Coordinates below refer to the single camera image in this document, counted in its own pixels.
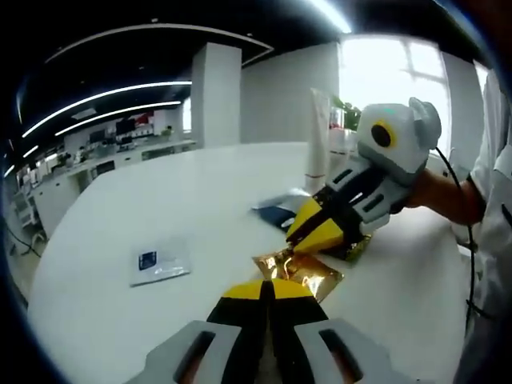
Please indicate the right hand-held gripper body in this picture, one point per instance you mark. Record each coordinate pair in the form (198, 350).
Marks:
(404, 140)

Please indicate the potted green plant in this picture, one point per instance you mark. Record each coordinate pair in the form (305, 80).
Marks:
(352, 114)

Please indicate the gold foil sachet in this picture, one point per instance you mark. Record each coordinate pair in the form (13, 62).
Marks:
(316, 276)

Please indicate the person's white shirt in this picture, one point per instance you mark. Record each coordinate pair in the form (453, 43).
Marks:
(496, 240)

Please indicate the black green foil pouch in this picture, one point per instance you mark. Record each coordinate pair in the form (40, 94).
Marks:
(276, 212)

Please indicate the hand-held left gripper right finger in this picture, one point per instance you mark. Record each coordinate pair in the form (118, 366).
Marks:
(292, 340)

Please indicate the white office chair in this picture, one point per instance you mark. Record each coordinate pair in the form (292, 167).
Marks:
(28, 216)

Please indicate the bright ceiling light strip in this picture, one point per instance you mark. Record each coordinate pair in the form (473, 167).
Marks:
(338, 18)

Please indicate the large white skincare tube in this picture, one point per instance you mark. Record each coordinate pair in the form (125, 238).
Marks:
(318, 140)

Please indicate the small blue sample sachet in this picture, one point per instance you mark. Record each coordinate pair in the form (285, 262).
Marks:
(160, 264)

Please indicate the thin ceiling light strip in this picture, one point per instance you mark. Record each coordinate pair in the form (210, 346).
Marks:
(104, 96)
(120, 114)

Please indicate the large bright window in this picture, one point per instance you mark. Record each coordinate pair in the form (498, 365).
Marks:
(384, 68)

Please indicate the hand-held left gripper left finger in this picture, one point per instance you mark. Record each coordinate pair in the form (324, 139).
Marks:
(240, 340)

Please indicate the white red skincare spray bottle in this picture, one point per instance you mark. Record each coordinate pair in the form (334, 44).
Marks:
(337, 126)

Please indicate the white office counter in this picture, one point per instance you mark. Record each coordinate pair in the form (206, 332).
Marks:
(120, 160)

